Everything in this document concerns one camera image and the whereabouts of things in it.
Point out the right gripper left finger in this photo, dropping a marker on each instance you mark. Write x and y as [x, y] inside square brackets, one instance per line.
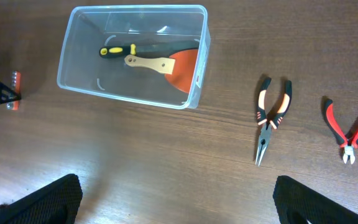
[57, 202]

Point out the clear plastic container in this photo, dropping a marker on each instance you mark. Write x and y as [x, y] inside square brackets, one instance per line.
[156, 31]

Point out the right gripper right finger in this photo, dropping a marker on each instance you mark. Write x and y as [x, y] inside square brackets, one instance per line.
[297, 203]

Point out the orange black needle-nose pliers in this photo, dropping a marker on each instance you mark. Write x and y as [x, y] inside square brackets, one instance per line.
[268, 125]

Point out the orange socket bit rail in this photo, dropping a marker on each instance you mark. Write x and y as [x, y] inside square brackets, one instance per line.
[15, 85]

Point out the orange scraper wooden handle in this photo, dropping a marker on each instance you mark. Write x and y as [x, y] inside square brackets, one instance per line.
[178, 68]

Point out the red black cutting pliers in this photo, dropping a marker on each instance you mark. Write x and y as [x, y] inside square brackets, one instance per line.
[347, 144]

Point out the file yellow black handle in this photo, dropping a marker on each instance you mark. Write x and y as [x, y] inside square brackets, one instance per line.
[133, 49]

